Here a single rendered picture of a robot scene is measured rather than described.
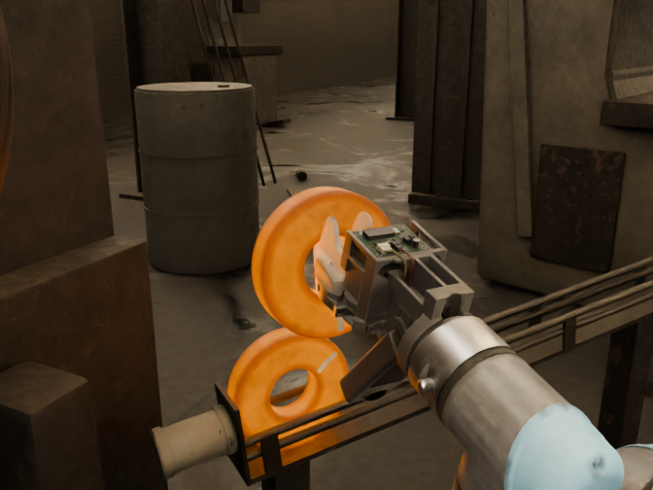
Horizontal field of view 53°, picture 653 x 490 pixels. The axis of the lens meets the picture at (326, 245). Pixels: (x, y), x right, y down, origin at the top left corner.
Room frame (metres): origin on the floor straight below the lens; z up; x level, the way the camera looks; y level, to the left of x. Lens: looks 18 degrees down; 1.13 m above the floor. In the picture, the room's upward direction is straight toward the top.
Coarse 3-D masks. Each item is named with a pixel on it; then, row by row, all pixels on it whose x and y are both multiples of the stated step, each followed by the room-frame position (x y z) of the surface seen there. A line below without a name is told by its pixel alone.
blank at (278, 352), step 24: (264, 336) 0.73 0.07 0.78; (288, 336) 0.72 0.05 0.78; (240, 360) 0.71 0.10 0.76; (264, 360) 0.70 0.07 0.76; (288, 360) 0.72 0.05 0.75; (312, 360) 0.73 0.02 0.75; (336, 360) 0.75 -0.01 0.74; (240, 384) 0.69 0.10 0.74; (264, 384) 0.70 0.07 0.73; (312, 384) 0.75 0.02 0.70; (336, 384) 0.75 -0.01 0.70; (240, 408) 0.69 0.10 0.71; (264, 408) 0.70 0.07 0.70; (288, 408) 0.74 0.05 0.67; (312, 408) 0.73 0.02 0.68; (288, 432) 0.72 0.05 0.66
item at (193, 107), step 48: (144, 96) 3.10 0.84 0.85; (192, 96) 3.02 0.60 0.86; (240, 96) 3.15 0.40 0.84; (144, 144) 3.12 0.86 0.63; (192, 144) 3.02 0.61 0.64; (240, 144) 3.14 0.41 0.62; (144, 192) 3.17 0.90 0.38; (192, 192) 3.02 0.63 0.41; (240, 192) 3.13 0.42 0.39; (192, 240) 3.02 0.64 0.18; (240, 240) 3.12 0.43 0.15
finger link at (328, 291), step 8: (320, 264) 0.59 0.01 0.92; (320, 272) 0.59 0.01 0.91; (320, 280) 0.57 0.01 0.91; (328, 280) 0.57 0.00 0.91; (320, 288) 0.56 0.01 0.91; (328, 288) 0.56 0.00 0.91; (336, 288) 0.56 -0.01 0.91; (344, 288) 0.56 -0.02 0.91; (320, 296) 0.56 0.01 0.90; (328, 296) 0.55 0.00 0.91; (336, 296) 0.55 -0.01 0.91; (328, 304) 0.55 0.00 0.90; (336, 304) 0.54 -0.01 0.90; (336, 312) 0.54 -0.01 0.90; (344, 312) 0.54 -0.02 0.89
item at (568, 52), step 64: (512, 0) 2.85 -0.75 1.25; (576, 0) 2.70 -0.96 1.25; (640, 0) 2.78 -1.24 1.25; (512, 64) 2.83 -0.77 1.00; (576, 64) 2.68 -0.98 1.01; (640, 64) 2.87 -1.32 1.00; (512, 128) 2.85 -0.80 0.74; (576, 128) 2.67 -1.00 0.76; (640, 128) 2.52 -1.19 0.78; (512, 192) 2.83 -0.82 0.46; (576, 192) 2.63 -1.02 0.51; (640, 192) 2.48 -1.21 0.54; (512, 256) 2.81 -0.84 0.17; (576, 256) 2.61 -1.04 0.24; (640, 256) 2.46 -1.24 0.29
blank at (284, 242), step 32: (320, 192) 0.63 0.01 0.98; (352, 192) 0.65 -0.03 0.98; (288, 224) 0.61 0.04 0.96; (320, 224) 0.63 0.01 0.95; (352, 224) 0.64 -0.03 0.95; (384, 224) 0.66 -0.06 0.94; (256, 256) 0.62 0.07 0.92; (288, 256) 0.61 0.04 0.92; (256, 288) 0.62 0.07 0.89; (288, 288) 0.61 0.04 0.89; (288, 320) 0.61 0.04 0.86; (320, 320) 0.62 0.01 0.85
